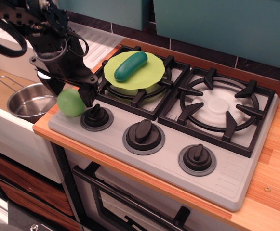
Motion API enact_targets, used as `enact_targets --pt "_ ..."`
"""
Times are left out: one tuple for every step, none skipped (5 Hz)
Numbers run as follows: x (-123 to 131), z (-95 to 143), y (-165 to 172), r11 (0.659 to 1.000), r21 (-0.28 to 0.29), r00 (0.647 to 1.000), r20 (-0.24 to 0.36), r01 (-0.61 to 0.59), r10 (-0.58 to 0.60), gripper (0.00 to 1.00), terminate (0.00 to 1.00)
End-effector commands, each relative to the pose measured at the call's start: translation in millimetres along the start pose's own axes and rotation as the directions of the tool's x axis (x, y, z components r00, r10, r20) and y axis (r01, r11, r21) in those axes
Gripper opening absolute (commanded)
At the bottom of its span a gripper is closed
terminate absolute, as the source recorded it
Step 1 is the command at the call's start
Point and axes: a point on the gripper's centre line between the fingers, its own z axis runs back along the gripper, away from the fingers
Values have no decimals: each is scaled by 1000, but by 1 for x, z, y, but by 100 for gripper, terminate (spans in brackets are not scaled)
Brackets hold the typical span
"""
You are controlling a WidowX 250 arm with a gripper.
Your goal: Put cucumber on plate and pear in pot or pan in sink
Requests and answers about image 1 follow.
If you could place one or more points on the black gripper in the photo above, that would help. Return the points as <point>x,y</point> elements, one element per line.
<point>66,68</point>

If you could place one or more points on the light green toy pear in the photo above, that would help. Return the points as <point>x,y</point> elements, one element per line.
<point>70,103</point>

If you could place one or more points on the dark green toy cucumber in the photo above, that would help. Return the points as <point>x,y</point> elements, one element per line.
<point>130,66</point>

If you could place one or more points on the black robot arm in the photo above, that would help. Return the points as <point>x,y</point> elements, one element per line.
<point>41,24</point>

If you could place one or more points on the small stainless steel pot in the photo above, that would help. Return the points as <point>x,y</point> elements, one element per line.
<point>29,103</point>

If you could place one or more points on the white toy sink unit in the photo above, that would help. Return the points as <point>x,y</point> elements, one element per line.
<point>19,142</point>

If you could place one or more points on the lime green plastic plate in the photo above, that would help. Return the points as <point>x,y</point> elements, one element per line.
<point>146,76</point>

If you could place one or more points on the black left stove knob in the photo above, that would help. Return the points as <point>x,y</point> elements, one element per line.
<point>96,118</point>

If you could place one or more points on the black stove knob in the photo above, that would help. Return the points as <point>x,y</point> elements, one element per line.
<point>96,118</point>
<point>197,160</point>
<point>143,138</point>

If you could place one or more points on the white left burner cap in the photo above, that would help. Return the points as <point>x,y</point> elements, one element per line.
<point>129,94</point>

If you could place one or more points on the white burner cap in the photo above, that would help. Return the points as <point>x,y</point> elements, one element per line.
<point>216,103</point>
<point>129,94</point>

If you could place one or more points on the black left burner grate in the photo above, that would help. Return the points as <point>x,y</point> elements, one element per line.
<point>142,105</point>

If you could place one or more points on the black burner grate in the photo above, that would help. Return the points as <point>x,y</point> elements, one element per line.
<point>142,105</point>
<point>238,138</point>

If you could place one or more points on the black middle stove knob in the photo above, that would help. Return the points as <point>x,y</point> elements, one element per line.
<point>143,138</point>

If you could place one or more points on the wood grain drawer front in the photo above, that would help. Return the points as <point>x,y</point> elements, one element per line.
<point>36,184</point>

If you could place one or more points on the black right stove knob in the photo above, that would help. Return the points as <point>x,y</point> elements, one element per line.
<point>197,160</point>

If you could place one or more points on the white right burner cap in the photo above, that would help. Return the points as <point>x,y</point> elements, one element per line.
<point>216,103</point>

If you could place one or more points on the black right burner grate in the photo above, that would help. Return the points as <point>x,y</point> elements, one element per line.
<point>238,138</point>

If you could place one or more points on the grey toy stove top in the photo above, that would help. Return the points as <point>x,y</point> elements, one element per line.
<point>226,185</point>

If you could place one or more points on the black oven door handle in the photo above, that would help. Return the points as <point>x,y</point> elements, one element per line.
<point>174,225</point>

